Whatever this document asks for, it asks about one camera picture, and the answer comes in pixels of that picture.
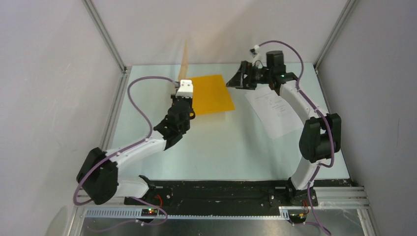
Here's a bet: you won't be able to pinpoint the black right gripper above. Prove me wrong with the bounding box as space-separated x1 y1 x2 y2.
225 61 271 91

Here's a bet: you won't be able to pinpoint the yellow plastic folder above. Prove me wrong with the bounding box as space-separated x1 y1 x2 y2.
178 39 236 117

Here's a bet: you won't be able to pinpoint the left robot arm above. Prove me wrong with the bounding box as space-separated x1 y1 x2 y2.
76 95 195 205

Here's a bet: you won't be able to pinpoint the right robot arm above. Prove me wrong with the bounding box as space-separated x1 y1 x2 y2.
226 48 341 206

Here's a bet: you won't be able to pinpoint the white printed paper sheets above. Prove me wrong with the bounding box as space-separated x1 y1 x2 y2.
245 87 303 139

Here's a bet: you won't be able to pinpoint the left controller board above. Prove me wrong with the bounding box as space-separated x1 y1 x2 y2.
141 208 159 217

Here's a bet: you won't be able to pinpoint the controller board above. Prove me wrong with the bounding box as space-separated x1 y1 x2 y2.
141 208 159 217
289 213 306 224

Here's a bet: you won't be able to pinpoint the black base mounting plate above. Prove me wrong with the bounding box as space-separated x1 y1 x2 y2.
124 179 319 216

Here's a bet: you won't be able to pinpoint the right controller board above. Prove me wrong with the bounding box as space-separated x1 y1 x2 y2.
289 213 306 224

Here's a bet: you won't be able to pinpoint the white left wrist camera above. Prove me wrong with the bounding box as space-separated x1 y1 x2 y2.
176 79 193 98

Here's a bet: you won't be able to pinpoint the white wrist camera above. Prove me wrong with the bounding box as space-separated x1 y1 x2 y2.
176 79 193 98
249 45 260 58

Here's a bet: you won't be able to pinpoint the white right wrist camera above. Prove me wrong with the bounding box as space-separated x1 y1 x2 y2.
249 45 260 58

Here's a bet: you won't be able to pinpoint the right aluminium corner post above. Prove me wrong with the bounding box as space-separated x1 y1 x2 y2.
314 0 359 71

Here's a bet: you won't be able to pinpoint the aluminium corner post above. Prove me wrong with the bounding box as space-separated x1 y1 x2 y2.
82 0 126 73
314 0 359 71

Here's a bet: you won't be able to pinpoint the white slotted cable duct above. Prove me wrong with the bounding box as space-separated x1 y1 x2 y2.
85 208 291 220

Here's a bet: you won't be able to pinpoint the left aluminium corner post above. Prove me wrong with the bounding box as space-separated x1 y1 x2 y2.
82 0 126 73

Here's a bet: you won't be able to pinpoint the aluminium frame rail front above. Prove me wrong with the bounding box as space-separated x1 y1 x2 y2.
74 185 370 209

